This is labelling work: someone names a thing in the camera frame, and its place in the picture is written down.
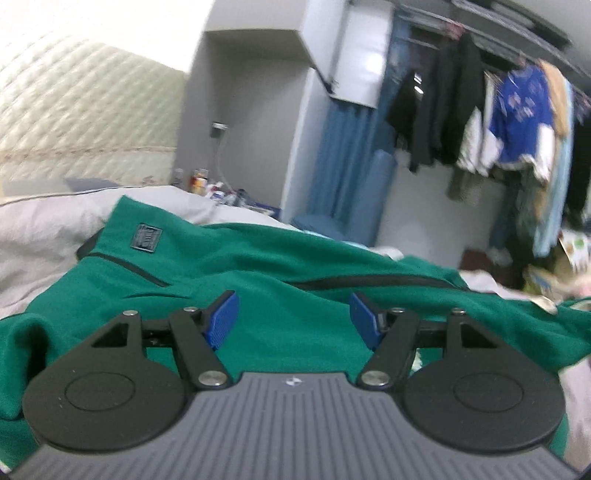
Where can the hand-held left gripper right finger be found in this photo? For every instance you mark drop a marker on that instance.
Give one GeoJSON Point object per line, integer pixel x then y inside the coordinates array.
{"type": "Point", "coordinates": [364, 318]}

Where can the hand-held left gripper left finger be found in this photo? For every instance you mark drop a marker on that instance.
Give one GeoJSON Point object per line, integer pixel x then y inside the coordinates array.
{"type": "Point", "coordinates": [221, 318]}

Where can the green fleece jacket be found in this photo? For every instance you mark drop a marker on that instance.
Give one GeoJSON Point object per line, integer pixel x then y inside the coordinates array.
{"type": "Point", "coordinates": [277, 258]}

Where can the blue upholstered chair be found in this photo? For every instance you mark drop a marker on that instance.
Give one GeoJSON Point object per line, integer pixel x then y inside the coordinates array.
{"type": "Point", "coordinates": [378, 194]}

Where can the orange label bottle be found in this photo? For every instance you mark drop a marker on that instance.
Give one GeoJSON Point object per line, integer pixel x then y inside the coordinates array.
{"type": "Point", "coordinates": [199, 181]}

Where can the white sneaker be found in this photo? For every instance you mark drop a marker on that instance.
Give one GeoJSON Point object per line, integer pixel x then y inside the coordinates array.
{"type": "Point", "coordinates": [501, 256]}

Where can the blue curtain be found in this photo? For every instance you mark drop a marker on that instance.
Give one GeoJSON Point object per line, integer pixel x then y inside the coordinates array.
{"type": "Point", "coordinates": [339, 161]}

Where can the grey-green hanging garment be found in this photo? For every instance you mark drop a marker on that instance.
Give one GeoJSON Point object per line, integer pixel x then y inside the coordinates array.
{"type": "Point", "coordinates": [461, 187]}

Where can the blue hanging jeans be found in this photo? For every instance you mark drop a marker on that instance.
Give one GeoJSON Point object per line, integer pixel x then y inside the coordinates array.
{"type": "Point", "coordinates": [505, 217]}

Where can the grey bed duvet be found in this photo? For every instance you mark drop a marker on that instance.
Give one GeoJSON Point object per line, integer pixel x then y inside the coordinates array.
{"type": "Point", "coordinates": [46, 230]}

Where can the white hanging garment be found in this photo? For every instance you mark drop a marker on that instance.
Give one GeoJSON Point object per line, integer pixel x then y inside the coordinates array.
{"type": "Point", "coordinates": [471, 138]}

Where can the colourful printed box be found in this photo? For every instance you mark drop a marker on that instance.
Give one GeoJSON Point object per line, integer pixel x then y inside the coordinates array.
{"type": "Point", "coordinates": [575, 249]}

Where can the cream quilted headboard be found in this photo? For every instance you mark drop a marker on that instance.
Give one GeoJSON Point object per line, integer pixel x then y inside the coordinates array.
{"type": "Point", "coordinates": [83, 115]}

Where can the blue and white jersey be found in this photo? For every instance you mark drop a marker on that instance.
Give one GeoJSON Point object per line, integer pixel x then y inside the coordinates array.
{"type": "Point", "coordinates": [517, 110]}

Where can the beige hanging garment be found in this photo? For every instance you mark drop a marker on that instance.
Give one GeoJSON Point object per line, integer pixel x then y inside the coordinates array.
{"type": "Point", "coordinates": [556, 92]}

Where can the white wall cabinet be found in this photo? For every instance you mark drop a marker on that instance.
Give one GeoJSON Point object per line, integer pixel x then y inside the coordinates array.
{"type": "Point", "coordinates": [360, 60]}

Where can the metal clothes rail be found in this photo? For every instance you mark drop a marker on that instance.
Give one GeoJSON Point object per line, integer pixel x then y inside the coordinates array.
{"type": "Point", "coordinates": [503, 48]}

